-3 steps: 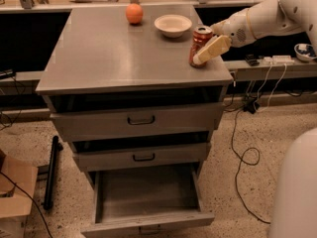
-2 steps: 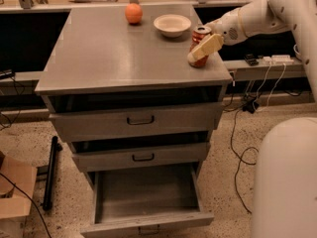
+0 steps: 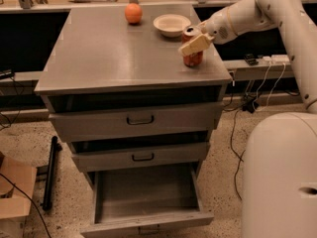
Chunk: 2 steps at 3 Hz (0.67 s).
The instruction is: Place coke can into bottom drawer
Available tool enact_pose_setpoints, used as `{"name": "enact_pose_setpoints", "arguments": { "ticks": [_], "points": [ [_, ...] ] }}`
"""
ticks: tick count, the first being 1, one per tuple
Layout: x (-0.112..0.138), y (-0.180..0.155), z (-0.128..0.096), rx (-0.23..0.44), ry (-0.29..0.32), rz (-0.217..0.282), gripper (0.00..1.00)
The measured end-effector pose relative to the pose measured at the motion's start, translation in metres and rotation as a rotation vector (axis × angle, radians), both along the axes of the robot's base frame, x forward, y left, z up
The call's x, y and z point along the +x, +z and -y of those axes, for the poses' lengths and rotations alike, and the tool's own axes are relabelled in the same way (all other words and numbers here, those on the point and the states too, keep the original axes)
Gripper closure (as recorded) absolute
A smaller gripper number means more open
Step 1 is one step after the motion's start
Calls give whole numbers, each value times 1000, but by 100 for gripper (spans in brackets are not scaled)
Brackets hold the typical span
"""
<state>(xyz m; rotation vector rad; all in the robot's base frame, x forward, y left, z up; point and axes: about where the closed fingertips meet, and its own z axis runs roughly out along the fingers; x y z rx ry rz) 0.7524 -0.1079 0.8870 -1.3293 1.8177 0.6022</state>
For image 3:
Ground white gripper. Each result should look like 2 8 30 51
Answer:
178 8 238 57

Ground red coke can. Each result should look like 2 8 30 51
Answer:
181 26 203 67

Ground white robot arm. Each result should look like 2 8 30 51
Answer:
179 0 317 238

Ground grey drawer cabinet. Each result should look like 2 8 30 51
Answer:
34 4 233 238

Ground grey middle drawer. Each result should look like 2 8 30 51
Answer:
71 142 210 173

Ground grey drawer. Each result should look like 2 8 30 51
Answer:
81 164 214 238
50 102 222 143
71 142 210 173

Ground grey top drawer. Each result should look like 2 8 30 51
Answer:
50 102 222 143

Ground grey bottom drawer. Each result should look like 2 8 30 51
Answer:
81 164 214 238

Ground white ceramic bowl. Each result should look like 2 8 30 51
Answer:
153 14 191 38

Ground black remote on ledge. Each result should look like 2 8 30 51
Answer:
244 54 259 66

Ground white power strip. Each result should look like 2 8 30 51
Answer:
263 55 289 64

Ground orange fruit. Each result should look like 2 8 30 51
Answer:
125 3 143 24

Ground black power adapter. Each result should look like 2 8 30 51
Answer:
243 100 259 113

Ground black tube on floor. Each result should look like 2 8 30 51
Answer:
42 136 61 211

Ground cardboard box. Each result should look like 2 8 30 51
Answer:
0 153 37 238

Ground black floor cable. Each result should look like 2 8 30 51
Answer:
230 108 247 201

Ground black cable over box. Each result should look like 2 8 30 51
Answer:
0 172 53 238

